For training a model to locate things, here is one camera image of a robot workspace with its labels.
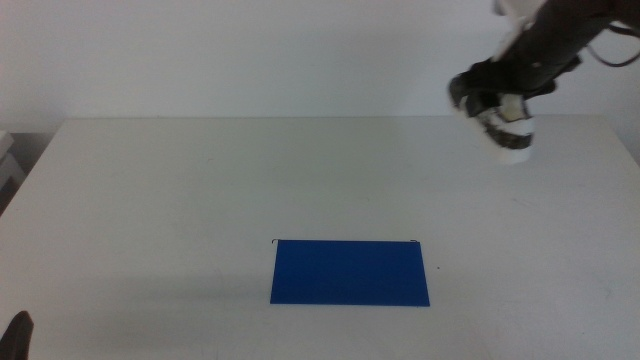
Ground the black and white shoe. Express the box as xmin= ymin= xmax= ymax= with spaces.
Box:
xmin=447 ymin=73 xmax=536 ymax=166

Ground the blue rectangular mat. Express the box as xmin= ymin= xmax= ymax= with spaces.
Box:
xmin=269 ymin=239 xmax=431 ymax=307

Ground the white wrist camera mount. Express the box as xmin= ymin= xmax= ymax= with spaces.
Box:
xmin=491 ymin=0 xmax=549 ymax=63

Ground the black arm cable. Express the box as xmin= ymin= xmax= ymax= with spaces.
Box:
xmin=584 ymin=22 xmax=640 ymax=69

